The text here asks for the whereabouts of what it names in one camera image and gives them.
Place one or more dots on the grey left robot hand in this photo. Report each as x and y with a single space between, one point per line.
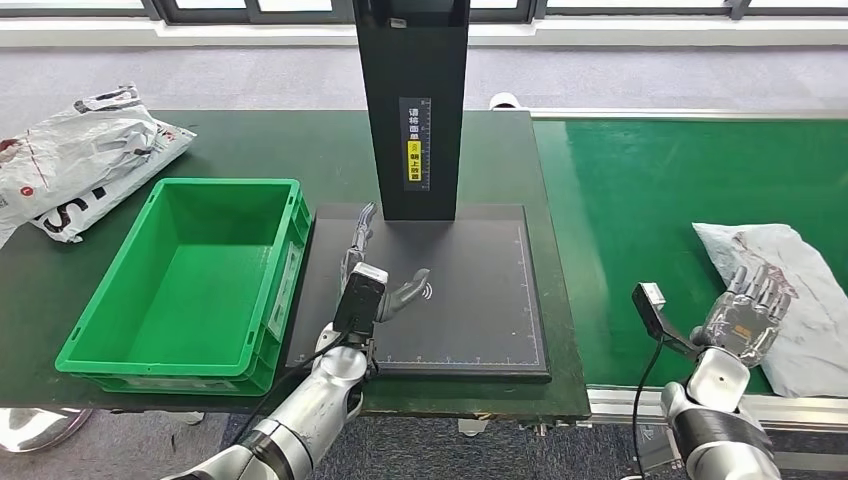
404 295

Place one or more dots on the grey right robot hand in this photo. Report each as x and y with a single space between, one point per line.
742 324

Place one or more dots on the grey parcel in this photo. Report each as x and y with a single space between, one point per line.
815 318

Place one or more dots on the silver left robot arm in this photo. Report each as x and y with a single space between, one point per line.
318 397

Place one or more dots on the green conveyor belt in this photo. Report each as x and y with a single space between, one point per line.
629 199

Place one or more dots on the white table foot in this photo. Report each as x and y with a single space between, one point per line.
185 418
472 427

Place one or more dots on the black and yellow label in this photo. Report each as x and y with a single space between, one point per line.
415 132

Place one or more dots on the green plastic crate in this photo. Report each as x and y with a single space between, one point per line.
199 285

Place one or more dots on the white round object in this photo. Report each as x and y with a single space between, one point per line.
505 101

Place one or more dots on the black scanner column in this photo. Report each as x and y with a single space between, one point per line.
411 66

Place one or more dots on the white bag with black letters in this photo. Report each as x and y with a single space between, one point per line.
136 177

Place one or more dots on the crumpled white courier bag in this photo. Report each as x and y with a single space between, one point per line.
73 152

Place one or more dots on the chrome round base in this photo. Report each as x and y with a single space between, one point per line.
33 430

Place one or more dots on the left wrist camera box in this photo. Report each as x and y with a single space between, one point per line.
361 298

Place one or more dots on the black scanner base plate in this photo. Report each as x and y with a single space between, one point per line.
477 298

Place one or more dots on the dark window frame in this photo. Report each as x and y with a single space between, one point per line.
159 10

